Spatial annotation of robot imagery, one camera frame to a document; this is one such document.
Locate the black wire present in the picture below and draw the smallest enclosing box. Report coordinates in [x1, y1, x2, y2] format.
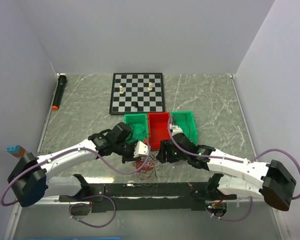
[126, 118, 148, 145]

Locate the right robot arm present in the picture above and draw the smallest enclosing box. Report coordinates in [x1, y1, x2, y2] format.
[156, 133, 297, 211]

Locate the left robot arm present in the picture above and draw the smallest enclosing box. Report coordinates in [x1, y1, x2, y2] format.
[7, 122, 149, 208]

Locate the green bin left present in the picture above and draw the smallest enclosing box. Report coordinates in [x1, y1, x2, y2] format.
[124, 113, 149, 143]

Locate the green bin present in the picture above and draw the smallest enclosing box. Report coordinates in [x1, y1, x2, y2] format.
[170, 111, 198, 145]
[124, 113, 149, 143]

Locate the red plastic bin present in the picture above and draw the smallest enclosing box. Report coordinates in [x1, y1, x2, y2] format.
[147, 112, 170, 150]

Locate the green bin right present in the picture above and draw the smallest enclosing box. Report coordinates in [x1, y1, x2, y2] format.
[170, 111, 198, 145]

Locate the cream chess piece left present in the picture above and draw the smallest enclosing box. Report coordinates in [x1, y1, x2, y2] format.
[119, 85, 124, 95]

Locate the cream chess piece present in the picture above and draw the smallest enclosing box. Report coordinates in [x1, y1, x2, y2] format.
[148, 82, 153, 91]
[119, 85, 124, 95]

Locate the black and silver chessboard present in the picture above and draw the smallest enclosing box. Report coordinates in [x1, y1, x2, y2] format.
[109, 72, 166, 115]

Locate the cream chess piece right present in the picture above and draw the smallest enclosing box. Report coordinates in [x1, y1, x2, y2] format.
[148, 82, 153, 91]

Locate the black marker orange cap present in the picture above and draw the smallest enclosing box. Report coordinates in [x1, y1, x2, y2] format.
[51, 75, 68, 111]

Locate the blue orange block tool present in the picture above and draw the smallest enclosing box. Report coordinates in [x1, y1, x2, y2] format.
[6, 145, 28, 159]

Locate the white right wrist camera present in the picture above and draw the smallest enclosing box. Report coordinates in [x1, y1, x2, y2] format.
[168, 123, 183, 137]

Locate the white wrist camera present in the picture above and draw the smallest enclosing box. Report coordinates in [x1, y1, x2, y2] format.
[168, 123, 183, 137]
[133, 141, 151, 158]

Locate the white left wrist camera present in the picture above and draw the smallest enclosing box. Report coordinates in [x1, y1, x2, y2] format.
[133, 141, 151, 158]

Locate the tangled wire bundle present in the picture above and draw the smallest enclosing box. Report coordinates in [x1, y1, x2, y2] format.
[131, 152, 165, 181]

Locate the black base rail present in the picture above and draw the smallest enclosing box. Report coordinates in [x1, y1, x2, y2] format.
[59, 182, 237, 213]

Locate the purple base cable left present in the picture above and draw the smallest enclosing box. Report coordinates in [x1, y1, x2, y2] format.
[69, 194, 117, 229]

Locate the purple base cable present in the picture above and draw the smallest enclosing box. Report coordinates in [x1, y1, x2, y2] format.
[206, 194, 253, 223]
[69, 194, 117, 229]

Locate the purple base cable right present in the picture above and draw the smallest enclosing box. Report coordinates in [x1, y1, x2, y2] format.
[206, 194, 253, 223]

